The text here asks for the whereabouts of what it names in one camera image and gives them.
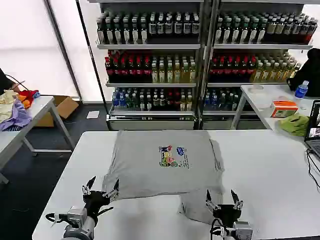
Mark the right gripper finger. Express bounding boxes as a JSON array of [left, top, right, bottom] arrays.
[[230, 188, 244, 211], [205, 189, 221, 211]]

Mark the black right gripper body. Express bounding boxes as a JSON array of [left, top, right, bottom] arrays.
[[212, 203, 242, 224]]

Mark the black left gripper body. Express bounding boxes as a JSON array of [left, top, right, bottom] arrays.
[[83, 189, 113, 218]]

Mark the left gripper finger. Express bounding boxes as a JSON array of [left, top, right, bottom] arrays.
[[102, 178, 120, 201], [81, 175, 97, 196]]

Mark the grey printed t-shirt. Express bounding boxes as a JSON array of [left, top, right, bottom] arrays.
[[101, 129, 226, 225]]

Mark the brown cardboard box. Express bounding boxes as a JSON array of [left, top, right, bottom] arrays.
[[34, 95, 80, 128]]

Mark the white side table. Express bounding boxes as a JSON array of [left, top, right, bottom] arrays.
[[0, 95, 76, 186]]

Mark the green cloth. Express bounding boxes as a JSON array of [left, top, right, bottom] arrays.
[[278, 112, 311, 137]]

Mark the white desk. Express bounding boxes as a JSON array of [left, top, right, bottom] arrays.
[[229, 84, 320, 144]]

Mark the purple cloth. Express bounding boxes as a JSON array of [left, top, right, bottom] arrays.
[[0, 98, 33, 132]]

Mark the orange tissue box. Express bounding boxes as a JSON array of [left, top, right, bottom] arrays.
[[269, 100, 299, 119]]

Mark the black laptop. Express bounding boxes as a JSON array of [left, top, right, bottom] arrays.
[[304, 99, 320, 159]]

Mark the red cloth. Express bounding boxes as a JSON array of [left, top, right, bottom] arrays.
[[18, 89, 41, 110]]

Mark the beige cloth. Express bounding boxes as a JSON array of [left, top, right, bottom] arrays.
[[0, 89, 20, 123]]

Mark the shelf rack of bottles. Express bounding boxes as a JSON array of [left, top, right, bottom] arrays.
[[96, 0, 208, 131], [199, 0, 319, 131]]

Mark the blue label water bottle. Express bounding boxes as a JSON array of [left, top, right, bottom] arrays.
[[294, 80, 310, 100]]

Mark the person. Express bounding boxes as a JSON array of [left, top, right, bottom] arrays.
[[0, 67, 26, 96]]

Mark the black bag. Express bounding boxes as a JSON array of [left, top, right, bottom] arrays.
[[286, 47, 320, 97]]

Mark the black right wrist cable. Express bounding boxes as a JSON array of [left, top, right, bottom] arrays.
[[209, 218, 227, 240]]

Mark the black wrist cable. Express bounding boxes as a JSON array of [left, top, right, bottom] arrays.
[[209, 218, 227, 240], [44, 206, 115, 224]]

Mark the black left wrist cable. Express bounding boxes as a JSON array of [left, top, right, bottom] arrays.
[[44, 206, 115, 224]]

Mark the black laptop cable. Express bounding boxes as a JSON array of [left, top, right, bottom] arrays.
[[305, 148, 320, 190]]

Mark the black frame pole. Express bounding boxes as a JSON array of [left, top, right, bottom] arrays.
[[43, 0, 83, 101], [75, 0, 113, 131]]

